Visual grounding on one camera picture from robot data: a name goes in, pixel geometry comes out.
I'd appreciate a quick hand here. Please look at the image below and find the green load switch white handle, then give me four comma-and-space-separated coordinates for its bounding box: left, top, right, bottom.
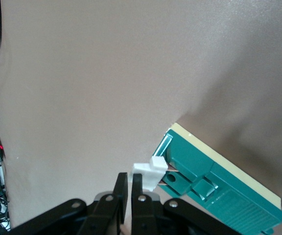
130, 122, 282, 235

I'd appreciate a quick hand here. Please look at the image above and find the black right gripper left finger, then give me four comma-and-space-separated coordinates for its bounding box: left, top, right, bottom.
10, 172, 128, 235

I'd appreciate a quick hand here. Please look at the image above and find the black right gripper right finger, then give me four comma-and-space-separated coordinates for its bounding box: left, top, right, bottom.
131, 173, 244, 235

